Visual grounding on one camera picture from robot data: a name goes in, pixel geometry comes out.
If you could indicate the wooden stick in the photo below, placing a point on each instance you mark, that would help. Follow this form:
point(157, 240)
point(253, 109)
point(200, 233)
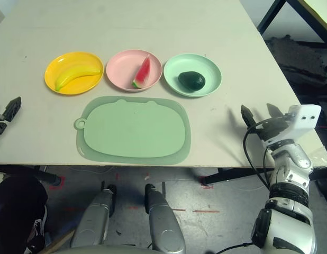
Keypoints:
point(59, 241)

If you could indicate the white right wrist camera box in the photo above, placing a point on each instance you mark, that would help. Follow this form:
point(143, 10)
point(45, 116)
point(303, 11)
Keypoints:
point(306, 119)

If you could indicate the silver robot right leg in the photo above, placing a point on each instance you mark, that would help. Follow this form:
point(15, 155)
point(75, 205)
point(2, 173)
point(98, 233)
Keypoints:
point(163, 225)

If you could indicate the clear plastic bag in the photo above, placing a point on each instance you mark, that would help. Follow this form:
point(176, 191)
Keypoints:
point(322, 158)

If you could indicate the grey robot torso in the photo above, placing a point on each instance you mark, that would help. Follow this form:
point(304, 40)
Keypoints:
point(108, 250)

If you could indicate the silver robot leg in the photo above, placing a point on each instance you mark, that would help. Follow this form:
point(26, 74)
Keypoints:
point(94, 219)
point(163, 225)

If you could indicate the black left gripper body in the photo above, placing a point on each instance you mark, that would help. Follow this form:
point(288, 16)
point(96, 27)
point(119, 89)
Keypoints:
point(0, 124)

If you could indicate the person's black trouser leg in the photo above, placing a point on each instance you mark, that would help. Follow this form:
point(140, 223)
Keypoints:
point(12, 201)

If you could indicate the green silicone cutting mat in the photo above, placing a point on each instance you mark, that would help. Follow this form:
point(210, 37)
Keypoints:
point(134, 132)

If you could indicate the red toy watermelon slice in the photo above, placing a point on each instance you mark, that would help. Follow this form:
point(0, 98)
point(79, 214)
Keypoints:
point(142, 75)

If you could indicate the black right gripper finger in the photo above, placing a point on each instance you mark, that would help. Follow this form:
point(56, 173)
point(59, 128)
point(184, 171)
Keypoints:
point(248, 117)
point(275, 111)

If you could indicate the yellow toy banana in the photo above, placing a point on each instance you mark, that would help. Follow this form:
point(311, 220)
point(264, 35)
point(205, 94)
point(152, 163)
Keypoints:
point(73, 75)

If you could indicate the dark grey rough foam block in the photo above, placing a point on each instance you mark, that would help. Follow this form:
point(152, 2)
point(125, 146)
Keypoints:
point(298, 61)

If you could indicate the black framed side table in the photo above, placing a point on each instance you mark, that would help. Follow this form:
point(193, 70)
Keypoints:
point(267, 16)

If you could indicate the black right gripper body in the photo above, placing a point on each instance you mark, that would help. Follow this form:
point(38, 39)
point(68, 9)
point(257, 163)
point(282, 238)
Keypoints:
point(276, 131)

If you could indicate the black sneaker white laces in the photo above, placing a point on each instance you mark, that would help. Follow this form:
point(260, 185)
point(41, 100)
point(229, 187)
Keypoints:
point(36, 230)

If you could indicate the pink plastic plate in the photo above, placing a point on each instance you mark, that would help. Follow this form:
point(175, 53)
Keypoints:
point(121, 71)

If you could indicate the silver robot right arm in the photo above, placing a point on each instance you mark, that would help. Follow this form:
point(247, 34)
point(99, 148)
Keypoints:
point(290, 164)

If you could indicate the mint green plastic plate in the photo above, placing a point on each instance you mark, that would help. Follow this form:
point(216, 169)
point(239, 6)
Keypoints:
point(205, 68)

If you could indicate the dark green toy avocado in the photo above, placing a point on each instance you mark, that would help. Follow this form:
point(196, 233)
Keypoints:
point(191, 80)

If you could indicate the yellow plastic plate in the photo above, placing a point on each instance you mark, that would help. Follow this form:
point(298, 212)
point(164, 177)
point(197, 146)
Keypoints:
point(78, 59)

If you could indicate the silver robot left leg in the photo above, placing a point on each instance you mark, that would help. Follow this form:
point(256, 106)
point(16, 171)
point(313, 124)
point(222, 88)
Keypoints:
point(94, 219)

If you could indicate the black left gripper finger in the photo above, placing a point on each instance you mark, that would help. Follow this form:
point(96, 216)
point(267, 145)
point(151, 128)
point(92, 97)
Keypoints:
point(12, 109)

